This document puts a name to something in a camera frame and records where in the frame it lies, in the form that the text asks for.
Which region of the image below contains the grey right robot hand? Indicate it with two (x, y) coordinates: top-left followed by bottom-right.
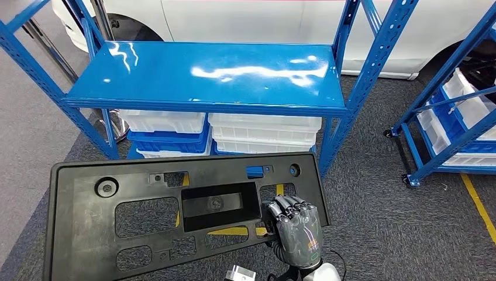
(261, 195), (325, 270)

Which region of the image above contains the black plastic panel part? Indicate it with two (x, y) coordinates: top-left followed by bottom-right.
(42, 152), (330, 281)

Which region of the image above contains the blue wheeled shelf rack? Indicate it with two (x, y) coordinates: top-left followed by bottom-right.
(383, 4), (496, 188)

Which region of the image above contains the blue metal shelf rack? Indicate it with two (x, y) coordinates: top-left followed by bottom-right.
(0, 0), (421, 179)

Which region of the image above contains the white car red stripe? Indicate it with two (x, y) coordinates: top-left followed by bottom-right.
(50, 0), (496, 80)

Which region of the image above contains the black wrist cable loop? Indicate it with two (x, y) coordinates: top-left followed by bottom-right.
(328, 250), (348, 281)

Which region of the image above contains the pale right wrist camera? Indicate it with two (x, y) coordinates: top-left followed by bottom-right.
(225, 265), (257, 281)

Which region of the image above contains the chrome stanchion post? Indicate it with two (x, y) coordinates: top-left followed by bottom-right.
(23, 19), (130, 142)
(91, 0), (115, 42)

